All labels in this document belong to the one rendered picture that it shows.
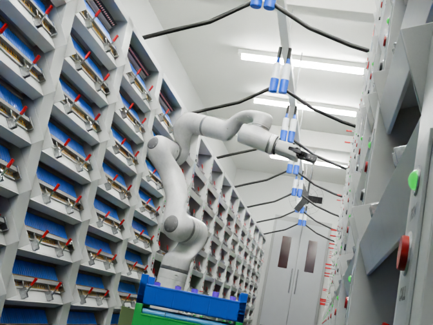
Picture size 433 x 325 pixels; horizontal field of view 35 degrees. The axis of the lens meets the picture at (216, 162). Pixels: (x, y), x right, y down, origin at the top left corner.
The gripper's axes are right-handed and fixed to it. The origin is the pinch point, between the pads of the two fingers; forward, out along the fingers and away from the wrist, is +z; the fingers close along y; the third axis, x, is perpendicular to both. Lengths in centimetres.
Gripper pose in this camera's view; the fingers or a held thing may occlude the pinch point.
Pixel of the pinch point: (311, 158)
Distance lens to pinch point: 285.0
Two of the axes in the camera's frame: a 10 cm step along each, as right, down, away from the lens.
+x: 3.8, -9.1, 1.6
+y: -1.4, -2.3, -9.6
